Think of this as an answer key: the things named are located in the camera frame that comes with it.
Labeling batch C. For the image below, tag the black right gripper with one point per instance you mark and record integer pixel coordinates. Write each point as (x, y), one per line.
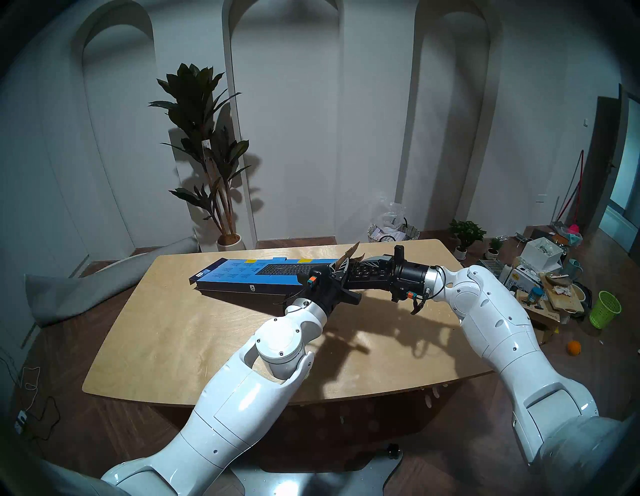
(412, 280)

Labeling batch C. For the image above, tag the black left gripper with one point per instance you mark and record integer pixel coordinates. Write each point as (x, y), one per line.
(327, 292)

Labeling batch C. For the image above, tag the black computer keyboard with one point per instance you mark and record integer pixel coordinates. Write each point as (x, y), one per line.
(372, 276)

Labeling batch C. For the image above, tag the blue cardboard keyboard box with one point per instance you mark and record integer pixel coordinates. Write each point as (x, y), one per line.
(235, 275)

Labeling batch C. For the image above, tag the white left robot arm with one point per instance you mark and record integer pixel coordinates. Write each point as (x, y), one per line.
(240, 400)

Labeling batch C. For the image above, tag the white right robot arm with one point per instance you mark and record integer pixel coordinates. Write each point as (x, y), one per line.
(500, 325)

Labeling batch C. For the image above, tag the woven wicker basket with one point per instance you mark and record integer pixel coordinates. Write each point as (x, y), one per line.
(407, 234)

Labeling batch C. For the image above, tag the clear plastic bag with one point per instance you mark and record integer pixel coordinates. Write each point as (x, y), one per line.
(390, 212)

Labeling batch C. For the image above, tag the bushy small potted plant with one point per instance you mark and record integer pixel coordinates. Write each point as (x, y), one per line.
(466, 233)

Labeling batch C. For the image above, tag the white round plant pot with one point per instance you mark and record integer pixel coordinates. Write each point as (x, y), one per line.
(230, 243)

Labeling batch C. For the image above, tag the tiny potted plant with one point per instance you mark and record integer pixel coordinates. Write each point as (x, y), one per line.
(495, 246)

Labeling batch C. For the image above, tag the white printed carton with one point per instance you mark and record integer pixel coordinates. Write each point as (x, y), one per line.
(525, 277)

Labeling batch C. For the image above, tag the open white carton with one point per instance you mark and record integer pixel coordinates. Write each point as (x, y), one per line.
(540, 252)

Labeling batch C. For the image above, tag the brown cardboard box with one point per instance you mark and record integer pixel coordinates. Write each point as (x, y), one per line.
(545, 322)

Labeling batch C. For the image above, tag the black base knob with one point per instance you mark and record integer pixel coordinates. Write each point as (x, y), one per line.
(393, 451)

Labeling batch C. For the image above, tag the light wooden board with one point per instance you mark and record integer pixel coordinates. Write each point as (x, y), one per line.
(565, 299)

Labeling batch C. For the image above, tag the pale green mug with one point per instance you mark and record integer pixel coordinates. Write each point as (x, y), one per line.
(572, 270)

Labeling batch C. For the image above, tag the orange ball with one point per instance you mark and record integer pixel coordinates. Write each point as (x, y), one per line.
(574, 348)

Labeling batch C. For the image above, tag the tall dark green plant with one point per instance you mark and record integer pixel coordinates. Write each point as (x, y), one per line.
(195, 100)

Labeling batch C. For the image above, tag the green plastic cup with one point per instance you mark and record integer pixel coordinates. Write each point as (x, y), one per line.
(604, 310)

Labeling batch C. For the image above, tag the dark wooden door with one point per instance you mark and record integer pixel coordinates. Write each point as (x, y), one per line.
(602, 165)

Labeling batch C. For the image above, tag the grey rolled mat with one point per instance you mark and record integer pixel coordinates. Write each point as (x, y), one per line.
(75, 295)

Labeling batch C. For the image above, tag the white power adapter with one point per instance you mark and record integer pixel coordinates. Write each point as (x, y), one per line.
(20, 422)

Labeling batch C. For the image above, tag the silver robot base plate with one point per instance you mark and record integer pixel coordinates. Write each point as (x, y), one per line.
(320, 482)

